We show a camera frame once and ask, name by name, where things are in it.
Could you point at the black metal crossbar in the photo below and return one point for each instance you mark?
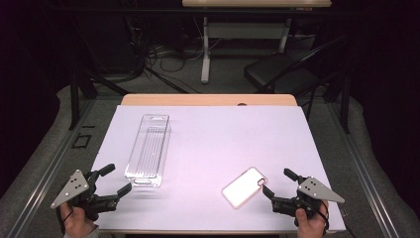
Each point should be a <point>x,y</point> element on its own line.
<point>132,11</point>

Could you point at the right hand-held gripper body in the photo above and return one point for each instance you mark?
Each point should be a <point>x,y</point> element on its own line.
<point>313,191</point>

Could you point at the black folding chair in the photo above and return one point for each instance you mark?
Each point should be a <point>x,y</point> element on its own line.
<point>277,71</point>

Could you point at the person's right hand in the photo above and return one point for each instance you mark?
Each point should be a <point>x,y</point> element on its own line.
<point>312,228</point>

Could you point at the black metal stand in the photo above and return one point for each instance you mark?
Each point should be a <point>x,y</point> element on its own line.
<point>345,102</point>
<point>74,99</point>

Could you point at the person's left hand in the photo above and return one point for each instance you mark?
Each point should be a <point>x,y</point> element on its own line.
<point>76,224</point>

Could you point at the light wooden table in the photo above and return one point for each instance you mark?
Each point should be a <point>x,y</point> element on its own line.
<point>204,99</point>

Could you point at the white-legged desk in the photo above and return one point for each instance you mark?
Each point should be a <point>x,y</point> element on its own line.
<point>205,66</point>

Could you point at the white table cover board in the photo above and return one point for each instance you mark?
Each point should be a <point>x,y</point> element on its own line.
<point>211,139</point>

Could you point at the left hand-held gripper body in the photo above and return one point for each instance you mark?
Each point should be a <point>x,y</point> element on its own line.
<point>77,188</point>

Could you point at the translucent phone case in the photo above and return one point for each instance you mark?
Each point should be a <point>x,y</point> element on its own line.
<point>243,187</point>

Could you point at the aluminium floor rail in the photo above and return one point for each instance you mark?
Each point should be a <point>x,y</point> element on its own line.
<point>363,185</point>
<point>49,172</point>

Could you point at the clear plastic storage bin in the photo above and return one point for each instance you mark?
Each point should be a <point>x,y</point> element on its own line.
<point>150,148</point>

